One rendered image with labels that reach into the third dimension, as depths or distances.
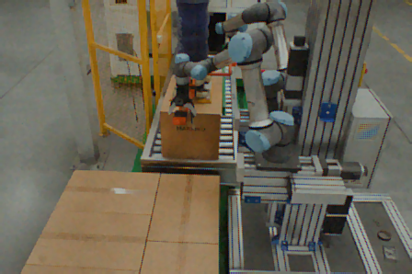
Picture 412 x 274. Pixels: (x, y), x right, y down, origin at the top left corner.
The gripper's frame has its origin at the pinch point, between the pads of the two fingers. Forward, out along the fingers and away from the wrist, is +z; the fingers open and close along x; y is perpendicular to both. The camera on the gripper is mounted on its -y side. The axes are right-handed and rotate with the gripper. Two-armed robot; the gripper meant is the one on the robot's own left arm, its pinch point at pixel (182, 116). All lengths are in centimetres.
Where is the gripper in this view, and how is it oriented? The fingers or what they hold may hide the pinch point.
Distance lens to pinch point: 211.6
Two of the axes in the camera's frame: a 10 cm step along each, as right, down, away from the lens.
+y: 0.8, -5.3, 8.4
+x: -10.0, -0.5, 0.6
